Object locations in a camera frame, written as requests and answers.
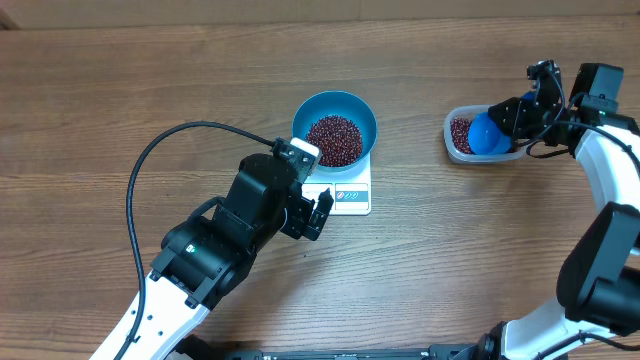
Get clear plastic food container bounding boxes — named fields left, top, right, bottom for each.
left=443, top=104, right=525, bottom=165

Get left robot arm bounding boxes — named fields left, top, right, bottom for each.
left=93, top=150, right=333, bottom=359

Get blue plastic measuring scoop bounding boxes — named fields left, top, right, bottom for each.
left=469, top=92, right=536, bottom=155

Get red adzuki beans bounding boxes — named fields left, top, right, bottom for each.
left=450, top=118, right=473, bottom=154

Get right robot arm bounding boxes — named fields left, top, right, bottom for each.
left=427, top=60, right=639, bottom=359

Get red beans in bowl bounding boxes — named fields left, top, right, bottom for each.
left=305, top=115, right=363, bottom=167

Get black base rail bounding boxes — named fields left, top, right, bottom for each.
left=166, top=335, right=500, bottom=360

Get white digital kitchen scale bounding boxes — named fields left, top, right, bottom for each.
left=302, top=154, right=372, bottom=216

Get teal blue bowl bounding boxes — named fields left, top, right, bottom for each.
left=292, top=91, right=378, bottom=170

